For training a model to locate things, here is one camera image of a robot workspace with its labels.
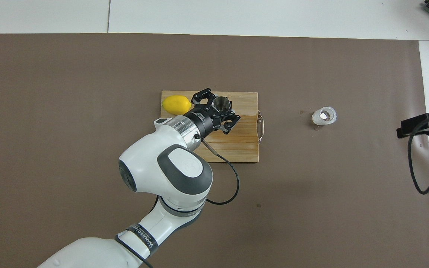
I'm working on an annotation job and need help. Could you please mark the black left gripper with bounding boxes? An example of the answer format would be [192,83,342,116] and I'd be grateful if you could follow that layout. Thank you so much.
[185,88,241,139]

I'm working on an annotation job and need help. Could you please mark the stainless steel jigger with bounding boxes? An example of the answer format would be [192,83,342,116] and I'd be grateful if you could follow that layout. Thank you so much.
[213,96,232,114]

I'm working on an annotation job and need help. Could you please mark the small clear plastic cup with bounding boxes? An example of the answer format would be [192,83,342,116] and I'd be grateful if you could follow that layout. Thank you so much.
[312,107,337,126]

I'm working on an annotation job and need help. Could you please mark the yellow lemon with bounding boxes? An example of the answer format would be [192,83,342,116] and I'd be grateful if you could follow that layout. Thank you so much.
[162,95,193,115]

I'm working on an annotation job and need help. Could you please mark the wooden cutting board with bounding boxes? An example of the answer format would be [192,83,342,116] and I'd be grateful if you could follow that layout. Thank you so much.
[159,91,266,163]

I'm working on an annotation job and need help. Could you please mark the brown paper table mat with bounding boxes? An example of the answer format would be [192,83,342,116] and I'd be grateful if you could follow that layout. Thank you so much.
[0,33,429,268]

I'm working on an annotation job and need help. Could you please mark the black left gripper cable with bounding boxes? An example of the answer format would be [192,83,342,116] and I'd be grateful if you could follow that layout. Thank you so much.
[195,135,241,205]

